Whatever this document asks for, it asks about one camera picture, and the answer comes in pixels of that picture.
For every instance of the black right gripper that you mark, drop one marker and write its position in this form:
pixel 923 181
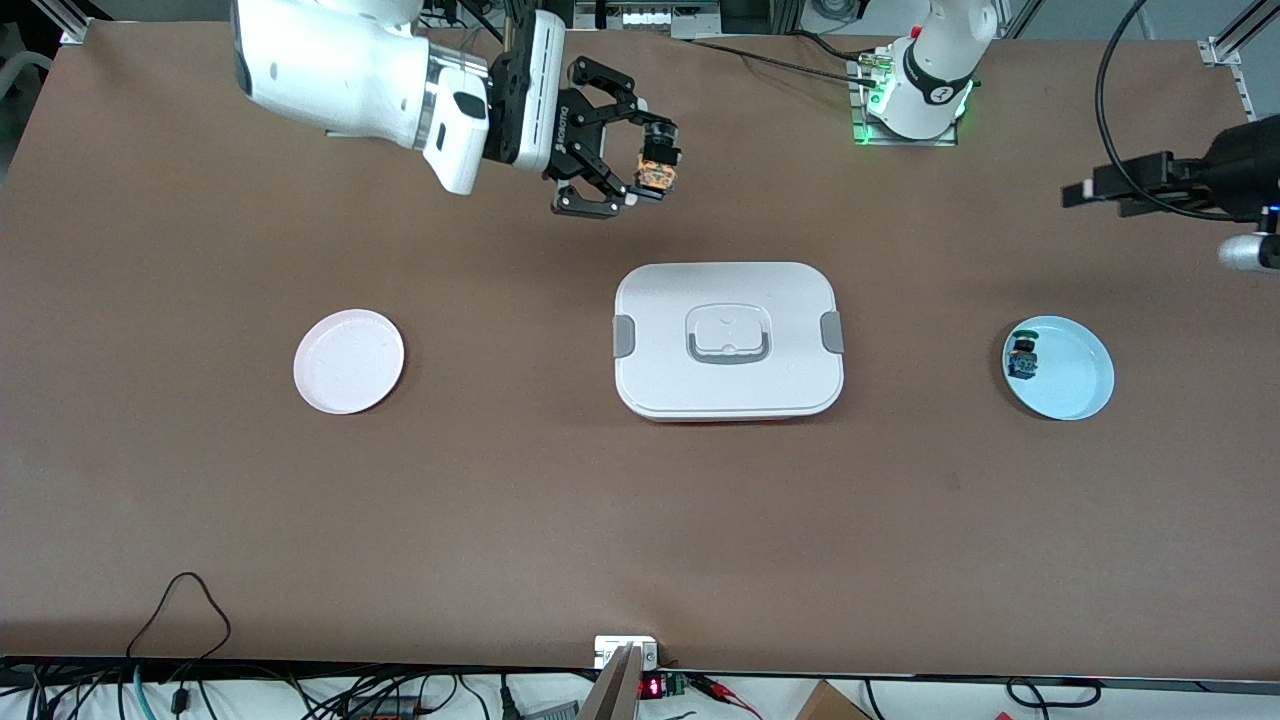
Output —
pixel 556 128

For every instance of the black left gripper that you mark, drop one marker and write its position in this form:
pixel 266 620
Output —
pixel 1228 163

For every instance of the orange and black push-button switch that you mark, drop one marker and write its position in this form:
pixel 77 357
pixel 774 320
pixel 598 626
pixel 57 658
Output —
pixel 657 165

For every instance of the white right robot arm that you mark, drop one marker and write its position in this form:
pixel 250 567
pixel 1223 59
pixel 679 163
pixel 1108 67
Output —
pixel 330 70

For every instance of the white power strip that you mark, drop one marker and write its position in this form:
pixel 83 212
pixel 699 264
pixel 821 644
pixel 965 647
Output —
pixel 670 18

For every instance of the light blue round plate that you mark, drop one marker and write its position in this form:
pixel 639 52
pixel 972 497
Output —
pixel 1075 370

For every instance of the white lunch box grey clasps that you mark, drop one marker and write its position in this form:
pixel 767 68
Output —
pixel 730 300

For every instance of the pale pink round plate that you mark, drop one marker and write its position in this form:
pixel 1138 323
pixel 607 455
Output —
pixel 348 362

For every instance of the small white box device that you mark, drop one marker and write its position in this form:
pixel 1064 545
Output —
pixel 612 648

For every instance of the red digit display module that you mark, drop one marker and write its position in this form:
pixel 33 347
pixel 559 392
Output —
pixel 655 687

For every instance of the grey slanted bar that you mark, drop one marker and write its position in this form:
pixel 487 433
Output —
pixel 612 695

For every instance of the red clip lead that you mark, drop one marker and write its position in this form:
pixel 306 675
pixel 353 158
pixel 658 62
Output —
pixel 725 692

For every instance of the brown cardboard box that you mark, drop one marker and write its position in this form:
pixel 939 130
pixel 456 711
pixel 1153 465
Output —
pixel 830 702

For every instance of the blue and black push-button switch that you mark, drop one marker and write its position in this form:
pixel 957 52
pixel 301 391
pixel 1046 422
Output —
pixel 1023 358

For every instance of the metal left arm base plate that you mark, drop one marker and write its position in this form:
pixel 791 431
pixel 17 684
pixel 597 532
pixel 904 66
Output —
pixel 872 135

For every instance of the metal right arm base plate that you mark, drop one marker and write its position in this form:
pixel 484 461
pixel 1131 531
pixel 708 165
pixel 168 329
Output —
pixel 350 133

